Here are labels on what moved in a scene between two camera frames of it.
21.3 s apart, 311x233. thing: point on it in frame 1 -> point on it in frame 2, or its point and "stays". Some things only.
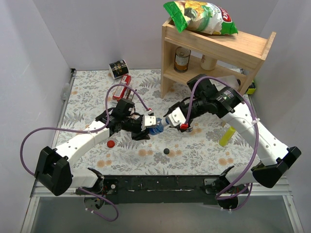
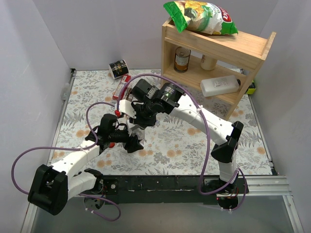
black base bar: (150, 190) stays
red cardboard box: (119, 93) stays
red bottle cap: (111, 143) stays
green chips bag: (200, 16) stays
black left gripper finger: (140, 135) -> (133, 144)
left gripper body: (142, 126) -> (129, 142)
